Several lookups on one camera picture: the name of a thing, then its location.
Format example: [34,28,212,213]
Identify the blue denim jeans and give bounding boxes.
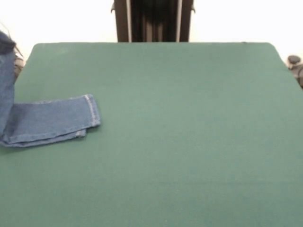
[0,32,101,148]

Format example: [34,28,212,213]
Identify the dark green table cloth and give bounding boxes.
[0,42,303,227]

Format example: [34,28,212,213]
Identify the black wheeled stand base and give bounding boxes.
[287,55,303,89]
[13,44,25,77]

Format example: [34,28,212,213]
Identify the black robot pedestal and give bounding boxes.
[110,0,196,43]

